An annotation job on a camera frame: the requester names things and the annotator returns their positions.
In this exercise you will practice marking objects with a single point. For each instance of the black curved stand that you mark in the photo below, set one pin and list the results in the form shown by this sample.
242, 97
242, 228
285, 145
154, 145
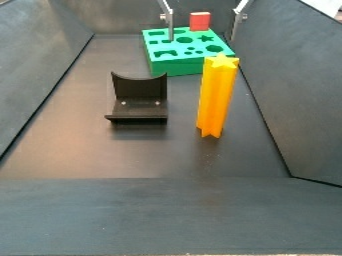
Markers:
141, 98

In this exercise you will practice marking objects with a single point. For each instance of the green shape sorter board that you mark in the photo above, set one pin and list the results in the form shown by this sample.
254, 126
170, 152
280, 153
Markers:
179, 56

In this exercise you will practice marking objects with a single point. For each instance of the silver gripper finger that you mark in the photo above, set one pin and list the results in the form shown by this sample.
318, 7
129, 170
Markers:
238, 16
167, 16

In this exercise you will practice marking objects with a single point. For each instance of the red rounded block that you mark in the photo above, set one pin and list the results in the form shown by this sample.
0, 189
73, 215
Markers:
199, 21

